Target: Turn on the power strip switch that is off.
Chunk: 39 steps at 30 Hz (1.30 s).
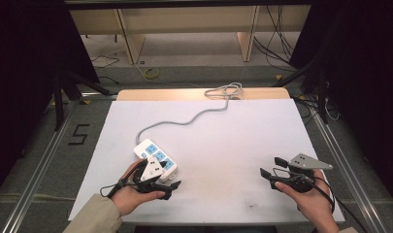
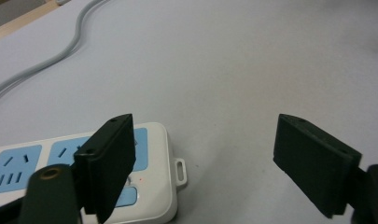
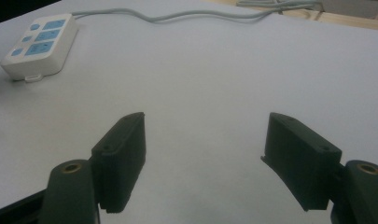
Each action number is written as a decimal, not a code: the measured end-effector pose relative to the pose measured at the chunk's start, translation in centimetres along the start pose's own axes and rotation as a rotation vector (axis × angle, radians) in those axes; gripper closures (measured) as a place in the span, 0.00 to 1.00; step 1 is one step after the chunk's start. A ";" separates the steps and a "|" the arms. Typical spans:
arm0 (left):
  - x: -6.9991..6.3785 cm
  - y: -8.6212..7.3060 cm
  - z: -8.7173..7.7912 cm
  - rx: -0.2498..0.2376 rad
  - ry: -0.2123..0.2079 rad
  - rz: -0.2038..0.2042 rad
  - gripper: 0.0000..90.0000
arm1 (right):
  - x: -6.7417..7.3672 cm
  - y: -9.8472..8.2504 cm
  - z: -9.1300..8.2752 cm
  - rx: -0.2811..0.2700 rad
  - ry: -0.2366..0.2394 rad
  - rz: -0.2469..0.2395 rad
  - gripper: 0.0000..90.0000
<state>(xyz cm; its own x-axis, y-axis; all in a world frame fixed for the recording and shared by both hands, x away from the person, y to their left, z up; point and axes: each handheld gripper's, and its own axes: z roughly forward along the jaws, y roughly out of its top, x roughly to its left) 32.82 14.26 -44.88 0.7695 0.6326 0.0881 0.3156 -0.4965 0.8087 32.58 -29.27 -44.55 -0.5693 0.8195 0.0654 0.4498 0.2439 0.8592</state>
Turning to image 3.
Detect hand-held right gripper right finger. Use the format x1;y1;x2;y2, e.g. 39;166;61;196
260;112;343;212

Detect white power strip cable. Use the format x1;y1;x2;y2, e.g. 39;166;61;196
71;0;323;24

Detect white power strip blue sockets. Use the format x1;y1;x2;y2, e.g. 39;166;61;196
0;12;79;84

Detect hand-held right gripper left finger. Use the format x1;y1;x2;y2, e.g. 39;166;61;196
90;111;147;215

